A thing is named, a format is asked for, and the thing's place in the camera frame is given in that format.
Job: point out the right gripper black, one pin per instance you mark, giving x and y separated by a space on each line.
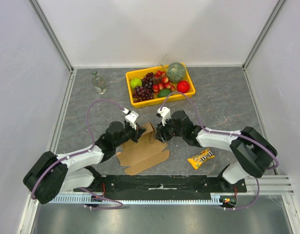
161 132

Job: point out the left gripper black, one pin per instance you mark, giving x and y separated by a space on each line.
137 133

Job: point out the brown cardboard box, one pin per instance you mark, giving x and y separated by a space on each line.
146 153

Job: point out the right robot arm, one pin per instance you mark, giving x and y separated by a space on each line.
254 154

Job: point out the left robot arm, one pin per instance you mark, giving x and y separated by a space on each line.
52 173

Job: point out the green lime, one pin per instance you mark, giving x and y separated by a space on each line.
163 93

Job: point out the dark purple grape bunch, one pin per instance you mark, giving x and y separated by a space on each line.
144 92

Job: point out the yellow candy bag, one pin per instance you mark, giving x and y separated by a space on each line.
198 160

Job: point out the red apple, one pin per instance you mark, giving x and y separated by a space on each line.
183 86

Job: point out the green apple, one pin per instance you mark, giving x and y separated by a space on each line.
135 82

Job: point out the red strawberry cluster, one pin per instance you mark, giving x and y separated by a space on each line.
161 81

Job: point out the yellow plastic tray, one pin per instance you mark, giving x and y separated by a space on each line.
171 97

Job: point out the green netted melon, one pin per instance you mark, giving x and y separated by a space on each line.
176 72

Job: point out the clear glass bottle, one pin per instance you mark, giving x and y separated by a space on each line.
98 82

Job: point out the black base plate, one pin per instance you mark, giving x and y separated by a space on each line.
203 183

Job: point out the grey slotted cable duct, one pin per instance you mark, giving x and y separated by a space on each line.
91 200

